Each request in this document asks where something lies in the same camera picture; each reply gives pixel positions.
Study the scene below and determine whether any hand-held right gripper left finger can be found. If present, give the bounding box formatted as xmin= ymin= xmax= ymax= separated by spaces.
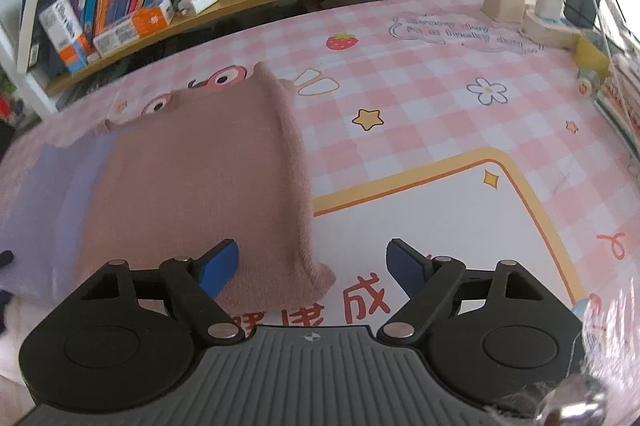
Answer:
xmin=62 ymin=238 xmax=246 ymax=346

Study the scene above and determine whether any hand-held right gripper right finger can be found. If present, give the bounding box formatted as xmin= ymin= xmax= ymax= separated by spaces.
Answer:
xmin=377 ymin=238 xmax=571 ymax=346

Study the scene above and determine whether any pink and purple knit sweater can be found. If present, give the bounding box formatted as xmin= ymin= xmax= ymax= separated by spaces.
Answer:
xmin=0 ymin=62 xmax=337 ymax=322

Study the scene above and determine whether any pink checked cartoon desk mat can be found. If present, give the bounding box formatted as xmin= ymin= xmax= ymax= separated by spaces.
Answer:
xmin=0 ymin=0 xmax=640 ymax=426

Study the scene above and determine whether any clear plastic wrap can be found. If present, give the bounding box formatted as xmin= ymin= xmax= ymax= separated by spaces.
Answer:
xmin=535 ymin=296 xmax=640 ymax=426

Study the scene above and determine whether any tall white and orange box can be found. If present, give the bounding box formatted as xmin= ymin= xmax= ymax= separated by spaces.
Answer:
xmin=39 ymin=0 xmax=96 ymax=75

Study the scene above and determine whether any long white and orange box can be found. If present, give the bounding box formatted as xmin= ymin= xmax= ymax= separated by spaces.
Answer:
xmin=92 ymin=0 xmax=175 ymax=57

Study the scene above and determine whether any white charger block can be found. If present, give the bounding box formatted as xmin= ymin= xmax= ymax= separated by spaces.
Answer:
xmin=177 ymin=0 xmax=220 ymax=16

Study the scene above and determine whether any white power strip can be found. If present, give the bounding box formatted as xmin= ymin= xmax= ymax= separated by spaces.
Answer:
xmin=522 ymin=8 xmax=584 ymax=49

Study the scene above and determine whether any yellow box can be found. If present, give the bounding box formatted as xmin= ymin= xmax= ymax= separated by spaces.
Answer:
xmin=574 ymin=36 xmax=614 ymax=74

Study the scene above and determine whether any black power adapter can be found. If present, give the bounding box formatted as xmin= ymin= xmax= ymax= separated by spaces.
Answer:
xmin=565 ymin=0 xmax=599 ymax=29

